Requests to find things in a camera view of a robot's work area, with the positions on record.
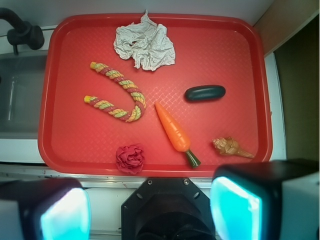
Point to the crumpled red cloth ball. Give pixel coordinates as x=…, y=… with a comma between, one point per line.
x=130, y=158

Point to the brown conch seashell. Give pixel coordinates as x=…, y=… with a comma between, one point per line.
x=230, y=147

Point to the red plastic tray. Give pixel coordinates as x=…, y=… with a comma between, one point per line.
x=76, y=138

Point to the twisted multicolour rope toy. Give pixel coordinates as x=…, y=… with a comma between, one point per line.
x=129, y=86

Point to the dark green plastic pickle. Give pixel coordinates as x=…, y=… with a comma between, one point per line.
x=204, y=93

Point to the orange plastic carrot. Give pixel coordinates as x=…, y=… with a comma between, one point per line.
x=176, y=135

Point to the crumpled white paper towel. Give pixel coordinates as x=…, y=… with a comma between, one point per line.
x=146, y=43

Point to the grey metal sink basin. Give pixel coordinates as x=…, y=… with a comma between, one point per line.
x=21, y=87

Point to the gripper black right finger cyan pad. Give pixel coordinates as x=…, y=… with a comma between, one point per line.
x=274, y=200

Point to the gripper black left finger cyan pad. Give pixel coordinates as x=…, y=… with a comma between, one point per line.
x=48, y=209

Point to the black sink faucet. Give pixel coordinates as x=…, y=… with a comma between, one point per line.
x=22, y=32

